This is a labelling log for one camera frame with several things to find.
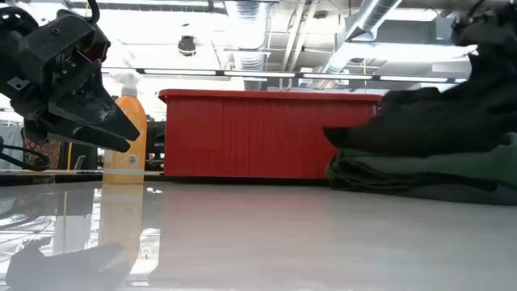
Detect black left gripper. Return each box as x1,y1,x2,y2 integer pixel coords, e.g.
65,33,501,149
0,7,141,154

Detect black trousers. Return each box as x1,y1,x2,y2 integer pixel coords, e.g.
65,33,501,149
322,52,517,158

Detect green button shirt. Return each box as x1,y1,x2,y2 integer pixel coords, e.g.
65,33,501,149
326,133,517,195

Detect dark navy shorts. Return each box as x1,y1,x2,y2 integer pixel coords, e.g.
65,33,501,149
403,183,517,206

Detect red plastic laundry basket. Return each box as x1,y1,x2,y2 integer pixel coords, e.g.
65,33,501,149
158,88,383,180

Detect black box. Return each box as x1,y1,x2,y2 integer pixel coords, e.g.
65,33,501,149
60,143,99,170

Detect orange spray bottle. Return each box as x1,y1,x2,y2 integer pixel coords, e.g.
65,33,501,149
103,71,149,185

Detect red patterned cloth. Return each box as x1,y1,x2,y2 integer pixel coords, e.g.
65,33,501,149
23,139,62,170

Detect ceiling light strip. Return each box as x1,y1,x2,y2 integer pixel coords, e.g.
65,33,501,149
301,72,468,84
100,67,298,78

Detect black ceiling dome fixture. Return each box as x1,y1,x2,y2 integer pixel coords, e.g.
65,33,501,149
177,35,198,57

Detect black cable loop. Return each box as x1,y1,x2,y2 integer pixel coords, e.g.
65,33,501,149
0,137,50,172

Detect silver ceiling ventilation duct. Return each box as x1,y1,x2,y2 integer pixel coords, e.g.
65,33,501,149
345,0,405,41

